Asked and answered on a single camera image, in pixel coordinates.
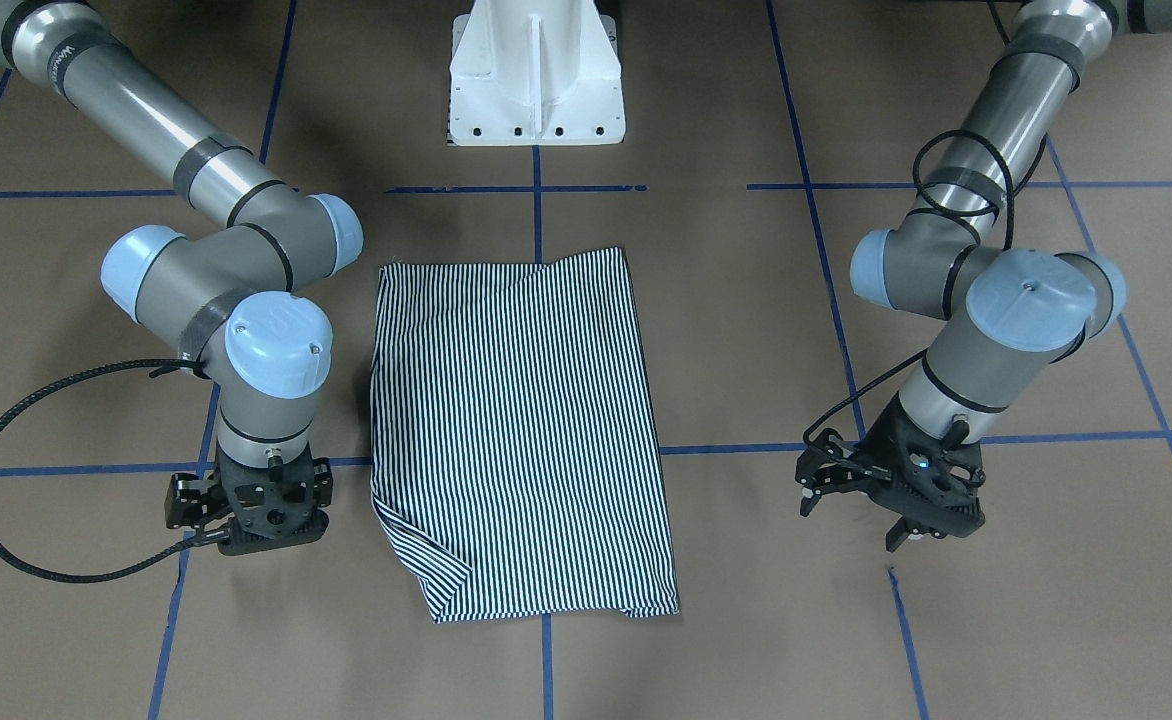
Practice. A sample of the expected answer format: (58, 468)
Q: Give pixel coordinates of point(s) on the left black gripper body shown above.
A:
(878, 449)

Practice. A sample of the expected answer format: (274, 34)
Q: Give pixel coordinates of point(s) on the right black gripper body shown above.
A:
(186, 503)

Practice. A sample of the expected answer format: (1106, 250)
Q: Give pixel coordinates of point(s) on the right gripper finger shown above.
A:
(193, 501)

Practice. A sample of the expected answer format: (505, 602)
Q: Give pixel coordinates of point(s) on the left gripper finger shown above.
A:
(830, 466)
(905, 530)

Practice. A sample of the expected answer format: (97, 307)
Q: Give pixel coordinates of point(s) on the navy white striped polo shirt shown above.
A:
(515, 468)

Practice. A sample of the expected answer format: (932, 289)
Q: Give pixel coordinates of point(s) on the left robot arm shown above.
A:
(1007, 312)

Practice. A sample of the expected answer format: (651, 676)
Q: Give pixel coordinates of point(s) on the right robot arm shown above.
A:
(228, 304)

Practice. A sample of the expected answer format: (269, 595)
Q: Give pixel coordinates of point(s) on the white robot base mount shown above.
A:
(536, 73)

